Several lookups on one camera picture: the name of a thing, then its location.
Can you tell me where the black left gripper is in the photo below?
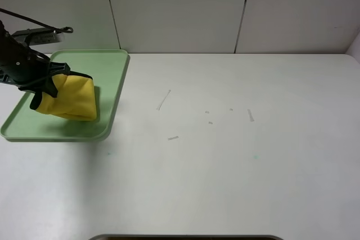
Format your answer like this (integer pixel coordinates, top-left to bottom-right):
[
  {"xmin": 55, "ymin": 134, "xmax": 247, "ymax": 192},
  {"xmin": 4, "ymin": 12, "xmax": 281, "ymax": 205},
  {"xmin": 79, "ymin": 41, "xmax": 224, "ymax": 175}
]
[{"xmin": 1, "ymin": 24, "xmax": 70, "ymax": 97}]

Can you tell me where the yellow towel with black trim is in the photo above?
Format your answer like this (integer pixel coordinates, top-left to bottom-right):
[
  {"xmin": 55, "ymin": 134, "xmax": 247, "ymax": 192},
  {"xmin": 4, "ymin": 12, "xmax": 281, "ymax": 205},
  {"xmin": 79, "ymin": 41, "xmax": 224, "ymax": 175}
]
[{"xmin": 30, "ymin": 71, "xmax": 97, "ymax": 121}]

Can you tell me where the green plastic tray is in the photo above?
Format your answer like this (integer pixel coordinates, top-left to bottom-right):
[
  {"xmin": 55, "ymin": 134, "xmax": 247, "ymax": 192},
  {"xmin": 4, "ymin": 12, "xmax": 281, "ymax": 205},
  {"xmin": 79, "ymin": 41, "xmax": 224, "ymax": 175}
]
[{"xmin": 1, "ymin": 49, "xmax": 129, "ymax": 142}]

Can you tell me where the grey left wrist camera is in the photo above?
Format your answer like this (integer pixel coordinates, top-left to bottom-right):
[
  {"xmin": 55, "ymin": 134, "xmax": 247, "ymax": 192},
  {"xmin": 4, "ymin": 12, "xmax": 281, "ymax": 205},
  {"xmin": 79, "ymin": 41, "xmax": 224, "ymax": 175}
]
[{"xmin": 12, "ymin": 28, "xmax": 63, "ymax": 46}]

